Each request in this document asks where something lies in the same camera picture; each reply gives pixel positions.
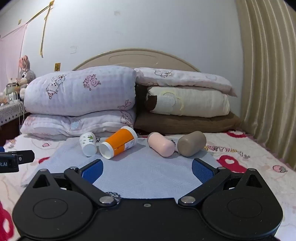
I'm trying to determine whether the small white cup green print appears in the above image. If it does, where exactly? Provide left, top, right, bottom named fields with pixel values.
left=80, top=131, right=98, bottom=157

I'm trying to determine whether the pink printed pillow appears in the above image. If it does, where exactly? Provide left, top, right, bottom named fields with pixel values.
left=134, top=67, right=238, bottom=97

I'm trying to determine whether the grey plush bunny toy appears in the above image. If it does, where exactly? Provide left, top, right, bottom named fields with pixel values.
left=18, top=55, right=37, bottom=99

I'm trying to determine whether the beige wooden headboard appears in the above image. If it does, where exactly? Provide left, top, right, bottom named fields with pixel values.
left=72, top=48, right=201, bottom=72

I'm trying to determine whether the pink folded quilt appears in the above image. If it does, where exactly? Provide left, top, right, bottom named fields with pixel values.
left=20, top=108, right=137, bottom=141

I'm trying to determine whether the nightstand with lace cloth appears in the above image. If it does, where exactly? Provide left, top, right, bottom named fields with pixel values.
left=0, top=99, right=31, bottom=141

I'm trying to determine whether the orange plastic cup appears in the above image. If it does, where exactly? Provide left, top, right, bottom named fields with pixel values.
left=99, top=126, right=139, bottom=160

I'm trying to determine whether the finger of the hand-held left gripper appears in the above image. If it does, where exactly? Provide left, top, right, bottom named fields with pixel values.
left=5, top=150, right=35, bottom=164

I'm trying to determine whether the pink hanging cloth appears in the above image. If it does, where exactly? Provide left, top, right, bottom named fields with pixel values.
left=0, top=24, right=28, bottom=94

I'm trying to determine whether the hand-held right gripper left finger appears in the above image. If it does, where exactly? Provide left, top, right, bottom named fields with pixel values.
left=32, top=159, right=117, bottom=209

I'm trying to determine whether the beige pleated curtain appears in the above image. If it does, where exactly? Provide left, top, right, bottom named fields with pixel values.
left=234, top=0, right=296, bottom=171

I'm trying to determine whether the pink cup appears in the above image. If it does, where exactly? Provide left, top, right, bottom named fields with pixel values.
left=147, top=132, right=175, bottom=158

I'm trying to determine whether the light blue quilted mat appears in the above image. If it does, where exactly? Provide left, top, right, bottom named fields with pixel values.
left=21, top=136, right=223, bottom=200

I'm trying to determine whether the yellow tape strip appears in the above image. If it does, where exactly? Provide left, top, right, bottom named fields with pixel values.
left=25, top=0, right=55, bottom=58

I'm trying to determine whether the grey-brown cup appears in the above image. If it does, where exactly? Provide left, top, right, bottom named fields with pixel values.
left=177, top=131, right=207, bottom=157

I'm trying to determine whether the brown pillow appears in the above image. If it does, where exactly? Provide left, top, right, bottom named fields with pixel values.
left=134, top=111, right=243, bottom=136

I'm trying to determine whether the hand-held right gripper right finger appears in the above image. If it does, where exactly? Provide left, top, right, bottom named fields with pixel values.
left=177, top=158, right=264, bottom=208

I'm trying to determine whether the cream folded blanket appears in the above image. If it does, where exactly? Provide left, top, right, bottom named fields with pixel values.
left=144, top=86, right=230, bottom=117

